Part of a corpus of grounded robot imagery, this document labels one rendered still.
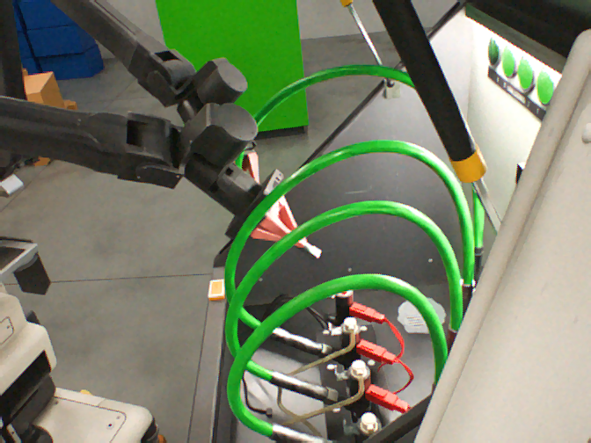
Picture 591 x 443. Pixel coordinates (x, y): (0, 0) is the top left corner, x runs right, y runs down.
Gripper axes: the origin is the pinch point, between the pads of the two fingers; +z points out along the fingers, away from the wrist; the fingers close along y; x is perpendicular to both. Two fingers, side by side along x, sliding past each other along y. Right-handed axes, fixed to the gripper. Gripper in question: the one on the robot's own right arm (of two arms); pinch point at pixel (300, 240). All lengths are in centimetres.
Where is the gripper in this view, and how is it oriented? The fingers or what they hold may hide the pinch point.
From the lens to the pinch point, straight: 75.4
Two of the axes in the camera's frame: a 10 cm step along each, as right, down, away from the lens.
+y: 6.0, -5.8, -5.5
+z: 7.7, 6.0, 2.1
